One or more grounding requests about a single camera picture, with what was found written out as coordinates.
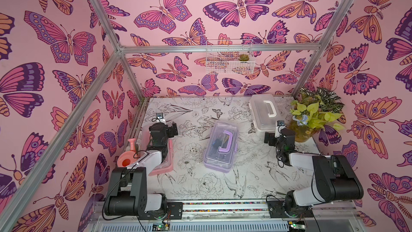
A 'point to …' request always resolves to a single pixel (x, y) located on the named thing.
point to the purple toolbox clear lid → (222, 146)
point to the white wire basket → (227, 62)
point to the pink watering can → (126, 158)
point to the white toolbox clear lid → (264, 111)
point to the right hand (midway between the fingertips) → (276, 131)
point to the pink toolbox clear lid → (166, 166)
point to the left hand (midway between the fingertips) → (167, 122)
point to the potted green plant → (315, 108)
